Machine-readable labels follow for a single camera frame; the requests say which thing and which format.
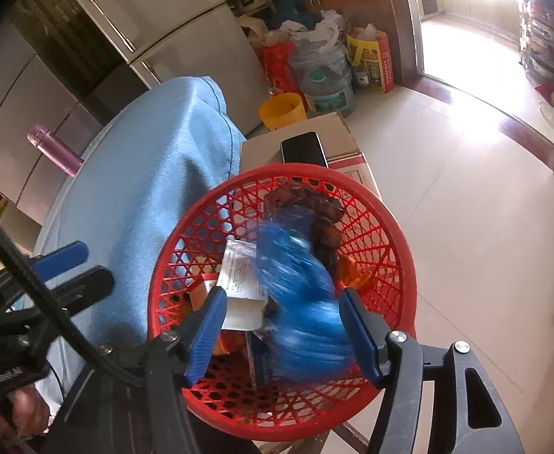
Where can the silver two-door refrigerator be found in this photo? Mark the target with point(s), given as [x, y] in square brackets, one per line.
[173, 23]

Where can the orange knotted wrapper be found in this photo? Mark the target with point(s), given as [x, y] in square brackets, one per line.
[355, 276]

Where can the purple thermos bottle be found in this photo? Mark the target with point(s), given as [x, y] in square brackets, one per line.
[57, 151]

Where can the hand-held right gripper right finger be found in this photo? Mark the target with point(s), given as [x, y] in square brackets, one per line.
[359, 335]

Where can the white plastic bag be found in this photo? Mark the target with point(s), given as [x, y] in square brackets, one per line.
[305, 30]

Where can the red shopping bag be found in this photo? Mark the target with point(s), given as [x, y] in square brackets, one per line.
[279, 66]

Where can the cardboard box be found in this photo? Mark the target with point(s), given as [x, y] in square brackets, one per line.
[343, 137]

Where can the orange carton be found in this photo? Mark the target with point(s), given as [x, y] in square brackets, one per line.
[229, 343]

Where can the large water jug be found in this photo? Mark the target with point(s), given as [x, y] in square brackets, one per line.
[324, 80]

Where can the blue white milk carton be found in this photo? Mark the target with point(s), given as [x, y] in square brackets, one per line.
[241, 274]

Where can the dark blue plastic bag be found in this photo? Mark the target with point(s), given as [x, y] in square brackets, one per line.
[293, 7]

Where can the person's left hand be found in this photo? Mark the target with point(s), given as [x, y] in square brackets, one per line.
[26, 411]

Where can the blue tablecloth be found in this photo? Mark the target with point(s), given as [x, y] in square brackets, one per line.
[154, 175]

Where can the black plastic bag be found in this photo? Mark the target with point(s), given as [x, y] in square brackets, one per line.
[305, 203]

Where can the yellow shopping bag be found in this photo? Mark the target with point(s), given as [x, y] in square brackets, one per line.
[373, 61]

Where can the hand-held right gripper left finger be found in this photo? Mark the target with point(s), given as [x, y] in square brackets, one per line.
[206, 335]

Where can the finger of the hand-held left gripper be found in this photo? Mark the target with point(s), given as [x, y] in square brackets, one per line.
[66, 257]
[87, 286]

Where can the yellow plastic bucket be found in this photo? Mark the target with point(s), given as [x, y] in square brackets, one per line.
[284, 111]

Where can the black smartphone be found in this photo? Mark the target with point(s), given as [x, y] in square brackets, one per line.
[304, 149]

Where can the grey three-door refrigerator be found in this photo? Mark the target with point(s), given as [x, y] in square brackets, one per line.
[31, 104]

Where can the red plastic basket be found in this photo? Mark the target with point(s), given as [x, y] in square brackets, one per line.
[381, 227]

